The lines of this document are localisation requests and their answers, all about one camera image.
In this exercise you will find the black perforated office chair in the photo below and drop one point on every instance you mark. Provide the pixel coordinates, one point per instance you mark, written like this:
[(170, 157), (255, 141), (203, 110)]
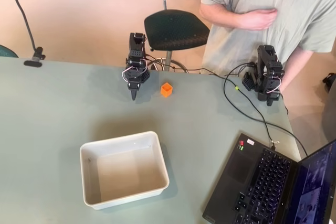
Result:
[(176, 30)]

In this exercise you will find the black laptop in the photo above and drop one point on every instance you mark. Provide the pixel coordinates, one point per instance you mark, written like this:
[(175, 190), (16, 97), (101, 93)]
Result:
[(257, 182)]

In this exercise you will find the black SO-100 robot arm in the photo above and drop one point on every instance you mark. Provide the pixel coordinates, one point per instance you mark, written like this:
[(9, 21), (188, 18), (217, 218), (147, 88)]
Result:
[(136, 51)]

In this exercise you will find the orange cube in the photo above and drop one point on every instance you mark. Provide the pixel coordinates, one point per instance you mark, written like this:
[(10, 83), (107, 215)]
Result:
[(167, 91)]

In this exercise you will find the person's left forearm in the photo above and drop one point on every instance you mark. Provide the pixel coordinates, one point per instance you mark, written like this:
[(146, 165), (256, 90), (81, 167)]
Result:
[(296, 69)]

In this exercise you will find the teal chair back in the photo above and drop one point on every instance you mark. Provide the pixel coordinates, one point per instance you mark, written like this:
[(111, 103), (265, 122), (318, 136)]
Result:
[(6, 51)]

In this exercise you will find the black gooseneck clamp holder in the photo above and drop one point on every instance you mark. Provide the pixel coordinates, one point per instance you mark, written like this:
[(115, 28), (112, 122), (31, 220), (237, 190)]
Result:
[(39, 56)]

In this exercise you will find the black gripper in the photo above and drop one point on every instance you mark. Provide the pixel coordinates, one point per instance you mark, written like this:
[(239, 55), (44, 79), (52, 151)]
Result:
[(133, 86)]

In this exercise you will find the white bin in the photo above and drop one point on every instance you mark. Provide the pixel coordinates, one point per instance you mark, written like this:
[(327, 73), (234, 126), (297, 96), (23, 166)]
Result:
[(126, 171)]

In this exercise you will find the person's right hand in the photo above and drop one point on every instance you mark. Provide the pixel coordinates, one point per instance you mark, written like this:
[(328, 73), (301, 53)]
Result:
[(261, 19)]

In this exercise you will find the person's right forearm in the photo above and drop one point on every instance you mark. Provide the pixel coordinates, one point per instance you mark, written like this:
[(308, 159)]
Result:
[(220, 17)]

